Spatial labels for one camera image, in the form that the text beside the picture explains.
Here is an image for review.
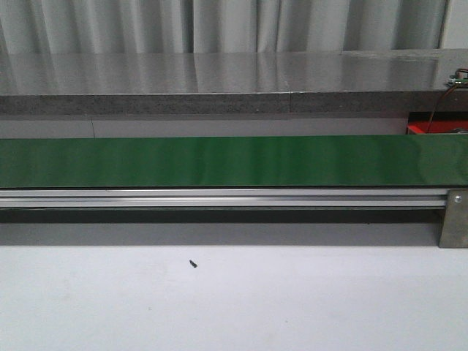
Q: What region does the grey stone counter slab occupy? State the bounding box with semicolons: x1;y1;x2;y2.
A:
1;49;467;115

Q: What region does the green conveyor belt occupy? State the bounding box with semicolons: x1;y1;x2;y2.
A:
1;134;467;189

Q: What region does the red plastic bin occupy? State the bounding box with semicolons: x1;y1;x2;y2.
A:
407;112;467;134

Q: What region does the green circuit board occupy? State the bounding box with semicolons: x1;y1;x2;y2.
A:
446;68;468;88

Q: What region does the white pleated curtain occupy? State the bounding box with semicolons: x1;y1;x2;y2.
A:
1;1;447;54

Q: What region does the aluminium conveyor side rail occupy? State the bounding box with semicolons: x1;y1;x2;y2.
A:
1;188;449;208

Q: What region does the steel conveyor mounting bracket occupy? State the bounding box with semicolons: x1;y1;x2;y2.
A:
439;189;468;249

